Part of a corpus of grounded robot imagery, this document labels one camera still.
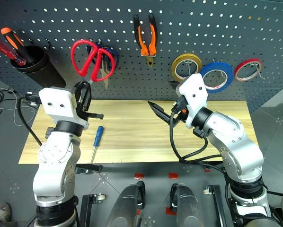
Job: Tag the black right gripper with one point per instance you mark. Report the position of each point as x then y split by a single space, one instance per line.
183 117

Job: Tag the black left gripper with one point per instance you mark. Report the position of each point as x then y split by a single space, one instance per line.
83 104

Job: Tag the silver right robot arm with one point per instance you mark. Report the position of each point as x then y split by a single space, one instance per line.
238 151

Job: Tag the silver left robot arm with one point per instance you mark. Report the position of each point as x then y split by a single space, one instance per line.
54 170

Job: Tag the dark grey perforated pegboard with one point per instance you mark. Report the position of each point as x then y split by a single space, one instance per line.
141 85

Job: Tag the yellow tape roll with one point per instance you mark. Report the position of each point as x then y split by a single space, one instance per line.
175 65

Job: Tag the metal pegboard hook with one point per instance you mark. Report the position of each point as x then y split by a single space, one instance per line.
258 69
48 44
220 71
190 65

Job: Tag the blue tape roll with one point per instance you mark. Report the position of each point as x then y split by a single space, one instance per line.
227 71

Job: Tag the red tape roll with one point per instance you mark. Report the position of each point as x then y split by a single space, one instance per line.
241 67

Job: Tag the black cup holder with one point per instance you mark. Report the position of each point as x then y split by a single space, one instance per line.
45 73

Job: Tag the orange black pliers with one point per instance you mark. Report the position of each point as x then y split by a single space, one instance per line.
144 47

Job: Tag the dark rounded robot foot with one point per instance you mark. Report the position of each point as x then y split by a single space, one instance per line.
186 205
125 205

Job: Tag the grey brown shoe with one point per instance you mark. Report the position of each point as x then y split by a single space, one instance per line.
0 212

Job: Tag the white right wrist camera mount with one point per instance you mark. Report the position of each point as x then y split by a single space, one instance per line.
194 87

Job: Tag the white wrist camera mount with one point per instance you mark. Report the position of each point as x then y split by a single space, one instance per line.
55 97
194 87

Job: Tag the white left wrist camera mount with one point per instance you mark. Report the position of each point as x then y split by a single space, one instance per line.
55 97

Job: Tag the black table clamp bracket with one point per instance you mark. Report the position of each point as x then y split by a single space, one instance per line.
89 168

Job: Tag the black wheeled frame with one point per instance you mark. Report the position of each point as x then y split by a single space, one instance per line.
217 205
87 210

